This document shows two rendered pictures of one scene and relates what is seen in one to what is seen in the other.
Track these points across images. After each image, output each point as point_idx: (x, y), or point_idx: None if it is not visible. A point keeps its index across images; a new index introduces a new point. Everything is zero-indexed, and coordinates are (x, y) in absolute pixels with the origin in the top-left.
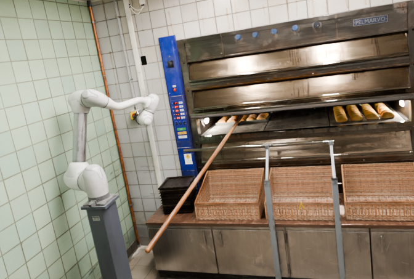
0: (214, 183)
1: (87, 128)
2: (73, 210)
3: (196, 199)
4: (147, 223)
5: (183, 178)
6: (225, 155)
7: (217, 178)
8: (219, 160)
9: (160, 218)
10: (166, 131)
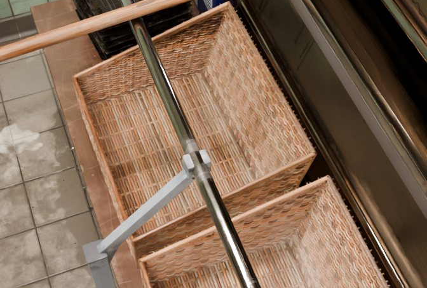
0: (223, 49)
1: None
2: None
3: (90, 68)
4: (31, 13)
5: None
6: (268, 12)
7: (233, 44)
8: (246, 10)
9: (57, 26)
10: None
